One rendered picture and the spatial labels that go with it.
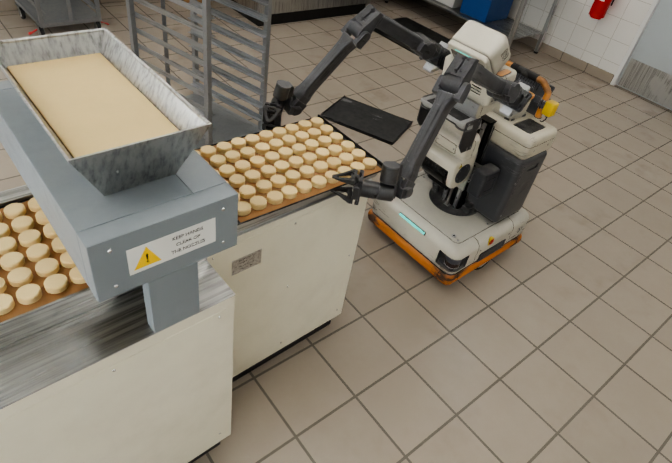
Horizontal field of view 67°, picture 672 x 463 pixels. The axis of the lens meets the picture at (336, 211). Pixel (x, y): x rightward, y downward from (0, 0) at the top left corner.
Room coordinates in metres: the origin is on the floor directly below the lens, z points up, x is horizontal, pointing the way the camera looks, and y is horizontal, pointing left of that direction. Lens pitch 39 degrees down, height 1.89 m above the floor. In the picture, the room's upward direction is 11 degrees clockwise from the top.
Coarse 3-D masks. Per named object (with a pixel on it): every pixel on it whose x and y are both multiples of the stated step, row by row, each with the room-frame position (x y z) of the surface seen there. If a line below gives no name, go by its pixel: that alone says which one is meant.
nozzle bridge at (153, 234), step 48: (0, 96) 1.09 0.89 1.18; (48, 144) 0.93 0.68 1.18; (48, 192) 0.78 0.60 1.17; (96, 192) 0.80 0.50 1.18; (144, 192) 0.83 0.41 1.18; (192, 192) 0.86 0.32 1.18; (96, 240) 0.66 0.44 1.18; (144, 240) 0.72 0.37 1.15; (192, 240) 0.80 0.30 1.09; (96, 288) 0.64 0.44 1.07; (144, 288) 0.74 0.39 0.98; (192, 288) 0.79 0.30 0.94
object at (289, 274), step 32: (288, 224) 1.24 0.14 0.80; (320, 224) 1.35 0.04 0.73; (352, 224) 1.47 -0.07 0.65; (224, 256) 1.07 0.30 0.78; (256, 256) 1.15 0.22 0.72; (288, 256) 1.25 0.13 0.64; (320, 256) 1.37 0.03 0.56; (352, 256) 1.51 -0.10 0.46; (256, 288) 1.16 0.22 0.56; (288, 288) 1.27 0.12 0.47; (320, 288) 1.39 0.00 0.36; (256, 320) 1.17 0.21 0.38; (288, 320) 1.28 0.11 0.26; (320, 320) 1.42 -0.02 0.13; (256, 352) 1.18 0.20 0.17
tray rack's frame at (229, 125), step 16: (128, 0) 2.75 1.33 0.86; (160, 0) 2.95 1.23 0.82; (128, 16) 2.76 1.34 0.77; (192, 48) 3.15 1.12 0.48; (192, 64) 3.15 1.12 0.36; (192, 96) 3.11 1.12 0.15; (224, 112) 2.98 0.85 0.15; (224, 128) 2.78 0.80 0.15; (240, 128) 2.81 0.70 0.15; (256, 128) 2.85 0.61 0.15
